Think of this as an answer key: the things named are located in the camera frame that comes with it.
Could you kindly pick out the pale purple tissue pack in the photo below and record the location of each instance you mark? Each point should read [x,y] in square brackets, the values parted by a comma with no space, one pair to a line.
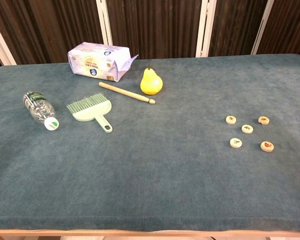
[97,61]

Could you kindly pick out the mint green hand brush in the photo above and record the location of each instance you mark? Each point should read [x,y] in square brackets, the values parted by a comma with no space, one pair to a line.
[92,111]

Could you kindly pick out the white metal frame post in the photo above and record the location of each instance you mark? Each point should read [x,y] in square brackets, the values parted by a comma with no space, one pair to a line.
[206,27]
[262,27]
[1,42]
[104,22]

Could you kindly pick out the clear plastic water bottle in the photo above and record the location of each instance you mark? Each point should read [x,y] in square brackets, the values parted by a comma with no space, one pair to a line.
[38,107]

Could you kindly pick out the light wooden stick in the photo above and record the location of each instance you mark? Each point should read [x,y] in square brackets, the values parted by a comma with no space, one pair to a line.
[126,92]

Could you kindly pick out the wooden chess piece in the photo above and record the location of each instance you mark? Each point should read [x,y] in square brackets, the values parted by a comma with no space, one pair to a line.
[231,119]
[236,142]
[267,146]
[247,129]
[263,120]

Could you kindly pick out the yellow pear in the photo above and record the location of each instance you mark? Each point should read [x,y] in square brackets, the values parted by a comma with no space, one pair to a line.
[151,83]

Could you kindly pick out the light wooden table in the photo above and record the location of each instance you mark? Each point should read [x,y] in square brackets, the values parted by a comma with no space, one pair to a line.
[150,234]

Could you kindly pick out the teal velvet table cloth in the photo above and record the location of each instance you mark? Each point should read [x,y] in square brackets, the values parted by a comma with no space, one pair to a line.
[150,162]

